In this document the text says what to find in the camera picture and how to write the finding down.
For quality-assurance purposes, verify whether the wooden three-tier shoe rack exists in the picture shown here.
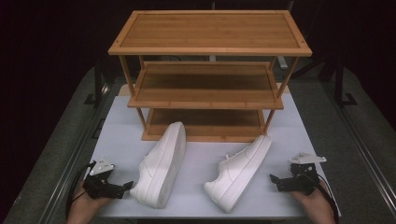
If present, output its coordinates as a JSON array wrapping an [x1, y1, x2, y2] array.
[[107, 9, 313, 144]]

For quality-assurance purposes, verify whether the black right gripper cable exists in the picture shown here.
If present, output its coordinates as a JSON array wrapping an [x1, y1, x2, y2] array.
[[317, 181, 341, 224]]

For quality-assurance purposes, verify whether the black metal stand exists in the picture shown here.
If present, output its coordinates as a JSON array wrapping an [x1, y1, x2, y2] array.
[[83, 59, 106, 108], [333, 62, 359, 108]]

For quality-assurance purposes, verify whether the white bracket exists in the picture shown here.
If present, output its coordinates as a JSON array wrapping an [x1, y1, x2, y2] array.
[[276, 55, 290, 70]]

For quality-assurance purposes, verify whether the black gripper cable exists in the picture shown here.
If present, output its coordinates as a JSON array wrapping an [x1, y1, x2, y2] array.
[[65, 161, 96, 219], [317, 181, 341, 224]]

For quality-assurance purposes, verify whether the metal table rail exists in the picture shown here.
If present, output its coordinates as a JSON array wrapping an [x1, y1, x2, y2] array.
[[36, 83, 111, 224], [321, 82, 396, 213]]

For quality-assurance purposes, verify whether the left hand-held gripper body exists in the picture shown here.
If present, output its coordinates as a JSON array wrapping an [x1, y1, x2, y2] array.
[[82, 156, 125, 201]]

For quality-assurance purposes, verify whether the white sneaker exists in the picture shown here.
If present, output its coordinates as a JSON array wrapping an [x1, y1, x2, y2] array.
[[204, 134, 273, 215], [129, 120, 188, 210]]

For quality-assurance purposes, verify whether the person's right hand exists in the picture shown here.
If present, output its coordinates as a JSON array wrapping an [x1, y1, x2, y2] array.
[[290, 180, 338, 224]]

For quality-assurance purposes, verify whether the person's left hand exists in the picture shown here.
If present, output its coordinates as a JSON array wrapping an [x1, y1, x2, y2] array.
[[65, 181, 114, 224]]

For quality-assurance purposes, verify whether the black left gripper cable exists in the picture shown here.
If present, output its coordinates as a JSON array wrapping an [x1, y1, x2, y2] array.
[[65, 161, 96, 219]]

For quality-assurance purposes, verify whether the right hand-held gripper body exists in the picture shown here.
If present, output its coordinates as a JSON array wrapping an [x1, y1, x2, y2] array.
[[289, 152, 327, 196]]

